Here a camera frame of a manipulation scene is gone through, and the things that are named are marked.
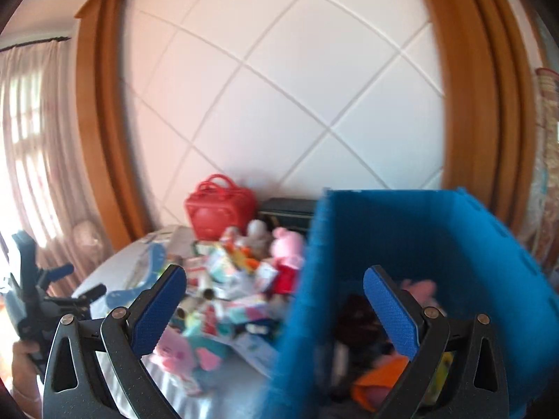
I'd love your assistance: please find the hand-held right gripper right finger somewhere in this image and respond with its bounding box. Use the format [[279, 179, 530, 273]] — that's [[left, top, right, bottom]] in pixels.
[[363, 265, 511, 419]]

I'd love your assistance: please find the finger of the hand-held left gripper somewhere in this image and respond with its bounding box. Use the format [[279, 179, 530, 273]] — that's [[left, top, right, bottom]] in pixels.
[[40, 263, 75, 286], [65, 284, 108, 311]]

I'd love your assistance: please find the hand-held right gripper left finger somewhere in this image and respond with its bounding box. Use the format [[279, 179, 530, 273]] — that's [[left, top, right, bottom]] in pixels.
[[42, 264, 187, 419]]

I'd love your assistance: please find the small pink plush toy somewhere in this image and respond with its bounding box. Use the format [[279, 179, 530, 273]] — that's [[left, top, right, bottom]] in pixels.
[[399, 278, 440, 310]]

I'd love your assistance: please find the white slim box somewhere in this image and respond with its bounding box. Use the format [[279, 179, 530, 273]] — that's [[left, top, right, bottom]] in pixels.
[[334, 343, 350, 385]]

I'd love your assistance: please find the blue plastic crate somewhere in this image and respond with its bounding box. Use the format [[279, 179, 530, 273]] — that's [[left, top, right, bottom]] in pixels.
[[257, 187, 552, 419]]

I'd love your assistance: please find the desktop with white cloth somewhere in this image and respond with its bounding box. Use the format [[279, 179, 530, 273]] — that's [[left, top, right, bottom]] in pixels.
[[70, 225, 280, 419]]

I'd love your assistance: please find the person's left hand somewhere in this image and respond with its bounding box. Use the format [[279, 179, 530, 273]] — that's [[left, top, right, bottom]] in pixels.
[[11, 339, 43, 398]]

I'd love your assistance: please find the blue white plastic paddle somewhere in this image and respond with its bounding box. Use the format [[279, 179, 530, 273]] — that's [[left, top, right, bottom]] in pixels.
[[106, 244, 172, 310]]

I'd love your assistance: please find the white electric fan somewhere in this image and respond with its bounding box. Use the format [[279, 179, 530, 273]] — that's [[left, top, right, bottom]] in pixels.
[[70, 220, 112, 267]]

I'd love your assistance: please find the pig plush with glasses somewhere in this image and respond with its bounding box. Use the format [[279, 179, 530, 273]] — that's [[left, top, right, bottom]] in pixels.
[[151, 327, 232, 385]]

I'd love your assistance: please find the cardboard tube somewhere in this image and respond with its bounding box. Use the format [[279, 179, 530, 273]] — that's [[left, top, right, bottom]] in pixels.
[[175, 286, 219, 319]]

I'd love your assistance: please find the pile of medicine boxes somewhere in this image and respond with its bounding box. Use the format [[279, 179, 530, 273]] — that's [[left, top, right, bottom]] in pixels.
[[168, 227, 289, 376]]

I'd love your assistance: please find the small orange toy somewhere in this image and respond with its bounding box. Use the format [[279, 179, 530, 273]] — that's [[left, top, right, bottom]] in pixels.
[[233, 247, 260, 271]]

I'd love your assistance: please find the red toy suitcase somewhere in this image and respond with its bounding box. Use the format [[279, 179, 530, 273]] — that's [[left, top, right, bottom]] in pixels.
[[184, 174, 257, 242]]

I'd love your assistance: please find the pig plush in red dress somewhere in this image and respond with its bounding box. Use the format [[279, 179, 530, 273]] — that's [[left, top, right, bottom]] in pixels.
[[267, 227, 306, 295]]

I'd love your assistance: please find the white plush toy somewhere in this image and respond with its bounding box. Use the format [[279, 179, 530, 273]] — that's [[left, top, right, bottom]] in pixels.
[[246, 219, 274, 249]]

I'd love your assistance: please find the sheer curtain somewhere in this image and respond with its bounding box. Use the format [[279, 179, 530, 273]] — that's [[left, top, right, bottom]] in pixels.
[[0, 39, 106, 297]]

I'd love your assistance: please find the black box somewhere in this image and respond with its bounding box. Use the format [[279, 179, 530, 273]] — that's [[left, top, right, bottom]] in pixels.
[[257, 198, 319, 234]]

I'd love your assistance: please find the dark curtain rod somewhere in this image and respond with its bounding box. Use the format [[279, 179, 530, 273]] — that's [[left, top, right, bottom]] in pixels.
[[0, 35, 71, 53]]

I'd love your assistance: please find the wooden wall frame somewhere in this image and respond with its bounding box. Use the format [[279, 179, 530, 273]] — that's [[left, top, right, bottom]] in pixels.
[[74, 0, 540, 249]]

